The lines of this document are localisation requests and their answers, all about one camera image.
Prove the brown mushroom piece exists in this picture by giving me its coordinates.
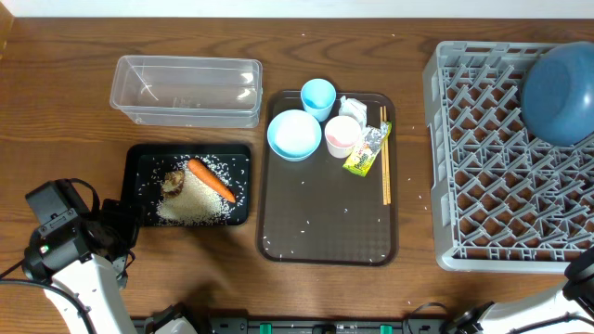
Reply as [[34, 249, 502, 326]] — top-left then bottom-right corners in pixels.
[[161, 170, 185, 199]]

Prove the orange carrot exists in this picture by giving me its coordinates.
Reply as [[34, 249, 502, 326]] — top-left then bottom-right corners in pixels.
[[187, 159, 236, 203]]

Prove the light blue bowl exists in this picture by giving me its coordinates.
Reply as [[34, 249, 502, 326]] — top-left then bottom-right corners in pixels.
[[266, 109, 322, 161]]

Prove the light blue cup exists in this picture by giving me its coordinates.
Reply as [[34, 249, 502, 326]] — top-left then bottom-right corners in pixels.
[[300, 78, 337, 122]]

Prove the pink cup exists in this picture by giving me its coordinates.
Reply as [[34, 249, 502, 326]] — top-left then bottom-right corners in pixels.
[[324, 116, 361, 159]]

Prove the dark blue plate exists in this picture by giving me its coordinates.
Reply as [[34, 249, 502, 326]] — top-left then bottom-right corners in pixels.
[[521, 42, 593, 147]]

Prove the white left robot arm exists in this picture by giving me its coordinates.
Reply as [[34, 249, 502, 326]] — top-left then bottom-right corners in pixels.
[[1, 199, 197, 333]]

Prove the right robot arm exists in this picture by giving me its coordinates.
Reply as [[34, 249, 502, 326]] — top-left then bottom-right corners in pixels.
[[440, 249, 593, 334]]

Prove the black waste tray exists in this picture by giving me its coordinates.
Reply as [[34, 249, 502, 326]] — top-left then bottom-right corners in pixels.
[[122, 144, 251, 226]]

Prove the grey dishwasher rack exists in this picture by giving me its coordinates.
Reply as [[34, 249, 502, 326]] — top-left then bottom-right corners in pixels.
[[422, 41, 593, 274]]

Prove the spilled rice pile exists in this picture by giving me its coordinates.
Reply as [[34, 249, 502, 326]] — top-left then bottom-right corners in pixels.
[[132, 154, 250, 226]]

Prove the clear plastic bin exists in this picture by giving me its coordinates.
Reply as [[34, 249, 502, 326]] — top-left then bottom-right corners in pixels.
[[110, 55, 263, 128]]

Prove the brown serving tray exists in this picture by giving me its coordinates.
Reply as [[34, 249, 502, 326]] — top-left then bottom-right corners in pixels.
[[255, 89, 399, 268]]

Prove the yellow green snack wrapper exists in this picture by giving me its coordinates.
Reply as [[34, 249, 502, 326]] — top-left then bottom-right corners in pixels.
[[342, 122, 392, 177]]

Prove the crumpled white tissue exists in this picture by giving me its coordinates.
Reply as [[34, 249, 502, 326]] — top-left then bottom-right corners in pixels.
[[339, 96, 368, 129]]

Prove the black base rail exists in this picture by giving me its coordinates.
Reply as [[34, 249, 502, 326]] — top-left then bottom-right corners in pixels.
[[129, 316, 446, 334]]

